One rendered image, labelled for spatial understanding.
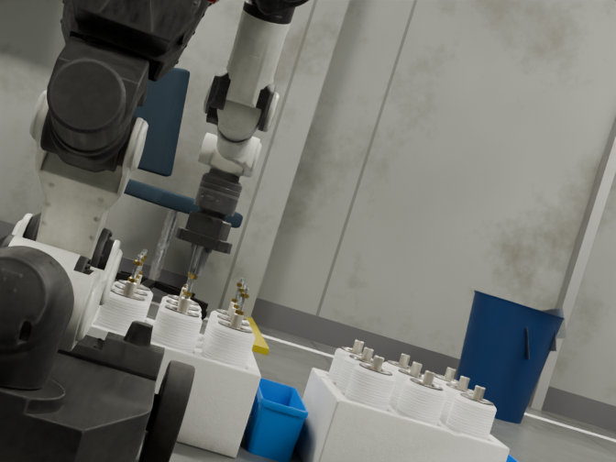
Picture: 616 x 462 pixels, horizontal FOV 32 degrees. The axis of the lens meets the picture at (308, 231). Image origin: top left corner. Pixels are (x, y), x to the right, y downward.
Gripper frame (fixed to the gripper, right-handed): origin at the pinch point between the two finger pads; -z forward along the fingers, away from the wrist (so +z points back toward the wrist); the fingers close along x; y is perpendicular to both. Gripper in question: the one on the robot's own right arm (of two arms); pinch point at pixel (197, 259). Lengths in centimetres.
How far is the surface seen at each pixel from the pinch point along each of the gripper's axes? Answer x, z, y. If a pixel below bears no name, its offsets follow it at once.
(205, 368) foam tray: 10.3, -20.3, -3.9
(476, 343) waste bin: 37, -10, 226
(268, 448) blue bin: 23.9, -34.6, 11.8
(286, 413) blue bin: 25.4, -26.2, 12.1
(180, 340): 3.0, -16.8, -3.6
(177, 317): 1.3, -12.4, -4.6
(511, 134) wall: 15, 88, 308
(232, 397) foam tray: 16.8, -24.5, -1.2
